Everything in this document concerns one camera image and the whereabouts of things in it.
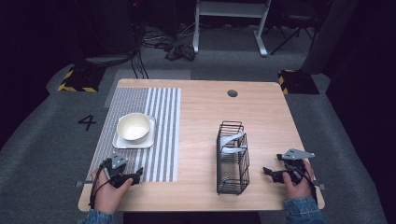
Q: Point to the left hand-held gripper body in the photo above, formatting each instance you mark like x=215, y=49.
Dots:
x=119, y=161

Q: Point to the white metal desk frame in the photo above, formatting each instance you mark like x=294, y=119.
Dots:
x=229, y=9

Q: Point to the dark shoes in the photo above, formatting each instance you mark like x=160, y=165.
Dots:
x=180, y=52

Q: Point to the white spoon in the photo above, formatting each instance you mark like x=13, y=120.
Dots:
x=232, y=137
x=233, y=150

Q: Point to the cream ceramic bowl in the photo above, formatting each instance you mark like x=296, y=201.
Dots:
x=133, y=127

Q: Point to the black folding stand legs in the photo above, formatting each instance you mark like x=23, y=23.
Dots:
x=291, y=35

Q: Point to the person's left hand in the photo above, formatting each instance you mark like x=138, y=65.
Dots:
x=109, y=195

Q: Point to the dark round stand base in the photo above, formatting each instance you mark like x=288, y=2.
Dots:
x=107, y=60

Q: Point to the grey curtain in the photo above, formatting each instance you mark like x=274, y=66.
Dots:
x=330, y=34

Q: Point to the grey striped placemat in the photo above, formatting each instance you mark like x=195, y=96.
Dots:
x=165, y=124

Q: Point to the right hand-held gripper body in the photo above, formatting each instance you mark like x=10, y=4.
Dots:
x=295, y=160

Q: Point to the black yellow striped stand base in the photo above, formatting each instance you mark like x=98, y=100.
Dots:
x=299, y=82
x=82, y=79

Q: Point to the white square plate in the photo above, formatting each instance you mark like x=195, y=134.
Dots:
x=148, y=141

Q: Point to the person's right hand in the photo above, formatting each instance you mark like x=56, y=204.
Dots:
x=299, y=188

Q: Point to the grey table side bracket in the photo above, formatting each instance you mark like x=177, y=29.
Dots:
x=81, y=184
x=320, y=186

